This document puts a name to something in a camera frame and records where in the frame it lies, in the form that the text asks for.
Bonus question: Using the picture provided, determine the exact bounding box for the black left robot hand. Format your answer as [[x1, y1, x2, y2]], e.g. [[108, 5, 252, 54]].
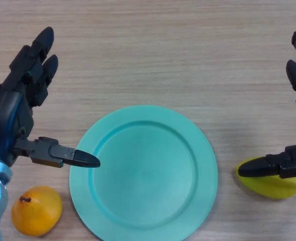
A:
[[0, 26, 101, 169]]

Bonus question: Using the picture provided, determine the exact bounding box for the yellow starfruit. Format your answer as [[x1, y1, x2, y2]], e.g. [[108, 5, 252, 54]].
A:
[[235, 157, 296, 200]]

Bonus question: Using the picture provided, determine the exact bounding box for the green round plate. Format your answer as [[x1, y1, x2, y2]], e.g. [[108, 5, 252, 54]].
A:
[[69, 104, 218, 241]]

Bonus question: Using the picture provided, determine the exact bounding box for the orange pear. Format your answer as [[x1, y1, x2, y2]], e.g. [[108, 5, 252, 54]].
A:
[[11, 185, 63, 237]]

